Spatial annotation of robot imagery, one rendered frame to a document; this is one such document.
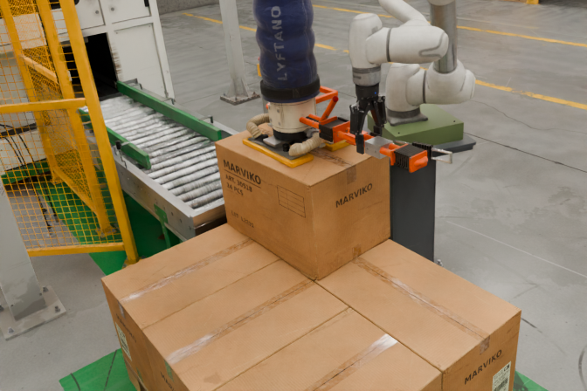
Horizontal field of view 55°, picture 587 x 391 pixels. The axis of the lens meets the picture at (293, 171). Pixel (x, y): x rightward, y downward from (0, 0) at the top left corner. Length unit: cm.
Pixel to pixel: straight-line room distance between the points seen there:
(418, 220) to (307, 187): 109
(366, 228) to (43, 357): 165
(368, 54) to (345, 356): 92
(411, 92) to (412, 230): 72
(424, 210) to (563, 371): 92
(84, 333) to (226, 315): 116
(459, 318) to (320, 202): 60
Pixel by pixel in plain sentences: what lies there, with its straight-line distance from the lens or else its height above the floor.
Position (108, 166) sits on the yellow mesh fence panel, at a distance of 311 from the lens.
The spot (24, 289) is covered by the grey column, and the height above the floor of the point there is 17.
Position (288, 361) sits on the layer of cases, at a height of 54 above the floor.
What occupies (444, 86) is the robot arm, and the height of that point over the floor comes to 102.
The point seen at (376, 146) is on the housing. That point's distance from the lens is 180.
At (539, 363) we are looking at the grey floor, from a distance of 266.
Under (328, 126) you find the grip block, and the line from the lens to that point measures 197.
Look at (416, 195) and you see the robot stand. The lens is 281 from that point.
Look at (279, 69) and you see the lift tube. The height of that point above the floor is 128.
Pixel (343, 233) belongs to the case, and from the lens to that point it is 210.
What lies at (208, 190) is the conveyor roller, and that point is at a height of 53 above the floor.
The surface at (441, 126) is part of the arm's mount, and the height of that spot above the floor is 83.
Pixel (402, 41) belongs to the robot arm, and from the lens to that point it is 170.
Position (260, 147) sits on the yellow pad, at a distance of 218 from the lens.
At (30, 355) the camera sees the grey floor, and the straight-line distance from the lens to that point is 304.
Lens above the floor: 182
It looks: 26 degrees down
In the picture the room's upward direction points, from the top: 6 degrees counter-clockwise
